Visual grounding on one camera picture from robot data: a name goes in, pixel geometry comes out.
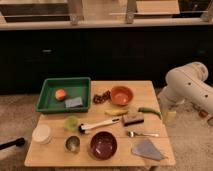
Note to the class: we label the grey towel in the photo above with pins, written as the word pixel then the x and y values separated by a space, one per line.
pixel 147 150

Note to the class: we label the bottles on floor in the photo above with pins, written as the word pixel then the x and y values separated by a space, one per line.
pixel 204 115

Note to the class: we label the orange peach fruit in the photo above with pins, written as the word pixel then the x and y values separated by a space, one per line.
pixel 60 94

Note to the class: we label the brown black brush block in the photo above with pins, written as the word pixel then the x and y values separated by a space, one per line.
pixel 130 119

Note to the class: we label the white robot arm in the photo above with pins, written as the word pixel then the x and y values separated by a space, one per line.
pixel 187 82

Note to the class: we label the green plastic cup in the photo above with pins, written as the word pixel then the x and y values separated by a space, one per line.
pixel 71 123

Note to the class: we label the grey sponge in tray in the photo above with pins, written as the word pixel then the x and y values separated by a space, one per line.
pixel 74 102

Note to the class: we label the small metal cup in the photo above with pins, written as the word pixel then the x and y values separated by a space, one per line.
pixel 72 144

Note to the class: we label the yellow banana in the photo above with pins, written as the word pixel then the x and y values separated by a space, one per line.
pixel 116 112

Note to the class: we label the green chili pepper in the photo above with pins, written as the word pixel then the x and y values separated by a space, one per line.
pixel 150 110

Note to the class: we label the wooden table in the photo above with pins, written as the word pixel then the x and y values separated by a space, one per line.
pixel 54 154

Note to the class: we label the metal fork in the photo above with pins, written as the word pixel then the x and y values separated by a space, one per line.
pixel 133 134

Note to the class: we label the black handle on floor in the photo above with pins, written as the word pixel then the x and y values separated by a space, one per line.
pixel 18 142

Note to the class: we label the orange bowl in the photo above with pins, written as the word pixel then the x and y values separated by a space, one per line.
pixel 121 95

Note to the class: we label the dark red bowl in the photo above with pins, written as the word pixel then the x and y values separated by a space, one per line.
pixel 103 145

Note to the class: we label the green plastic tray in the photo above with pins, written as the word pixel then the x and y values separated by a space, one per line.
pixel 74 87

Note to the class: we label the white black handled tool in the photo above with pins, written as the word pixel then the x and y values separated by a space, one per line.
pixel 85 128

